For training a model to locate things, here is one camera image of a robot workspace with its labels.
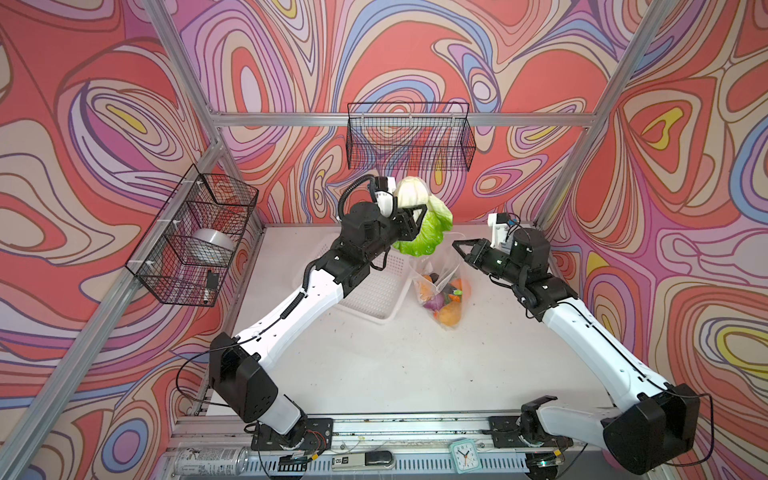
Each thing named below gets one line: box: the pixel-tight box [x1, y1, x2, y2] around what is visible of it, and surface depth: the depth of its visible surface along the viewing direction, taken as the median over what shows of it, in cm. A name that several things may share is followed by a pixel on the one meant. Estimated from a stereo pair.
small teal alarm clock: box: [450, 439, 482, 475], surface depth 70 cm
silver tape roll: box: [192, 229, 236, 256], surface depth 73 cm
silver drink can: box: [173, 446, 250, 476], surface depth 68 cm
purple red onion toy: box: [423, 293, 445, 311], surface depth 92 cm
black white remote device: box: [332, 451, 396, 472], surface depth 69 cm
